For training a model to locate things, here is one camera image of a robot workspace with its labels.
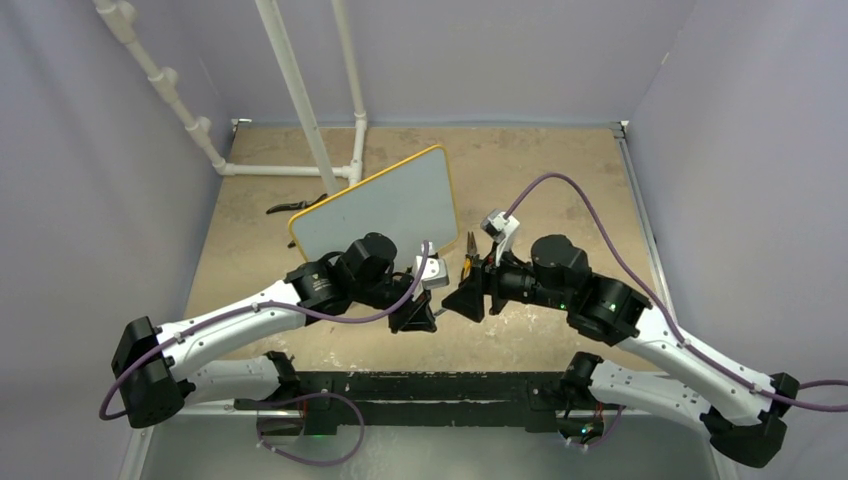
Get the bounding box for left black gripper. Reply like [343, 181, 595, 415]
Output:
[352, 271, 437, 334]

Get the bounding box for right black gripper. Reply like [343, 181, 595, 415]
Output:
[442, 239, 571, 321]

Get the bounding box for yellow framed whiteboard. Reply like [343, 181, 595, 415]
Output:
[287, 145, 460, 268]

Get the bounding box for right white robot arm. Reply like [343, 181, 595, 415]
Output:
[442, 234, 799, 468]

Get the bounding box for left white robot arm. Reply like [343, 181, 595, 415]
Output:
[98, 232, 449, 429]

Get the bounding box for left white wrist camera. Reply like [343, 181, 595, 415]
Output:
[412, 241, 450, 292]

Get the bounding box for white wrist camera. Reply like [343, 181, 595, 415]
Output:
[480, 210, 520, 266]
[412, 241, 450, 292]

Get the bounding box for yellow handled pliers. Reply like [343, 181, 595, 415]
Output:
[460, 231, 478, 280]

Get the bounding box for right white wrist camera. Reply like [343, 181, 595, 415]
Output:
[480, 210, 520, 266]

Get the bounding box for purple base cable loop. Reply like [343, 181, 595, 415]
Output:
[254, 390, 367, 468]

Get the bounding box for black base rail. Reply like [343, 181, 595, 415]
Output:
[234, 371, 597, 435]

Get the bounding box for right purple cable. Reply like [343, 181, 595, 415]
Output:
[504, 173, 848, 413]

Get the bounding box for black grey wire stripper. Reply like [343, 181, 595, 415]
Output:
[266, 193, 328, 215]

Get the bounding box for aluminium frame rail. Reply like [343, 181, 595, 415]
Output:
[609, 121, 677, 320]

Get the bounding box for white pvc pipe frame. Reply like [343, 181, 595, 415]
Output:
[93, 1, 369, 195]

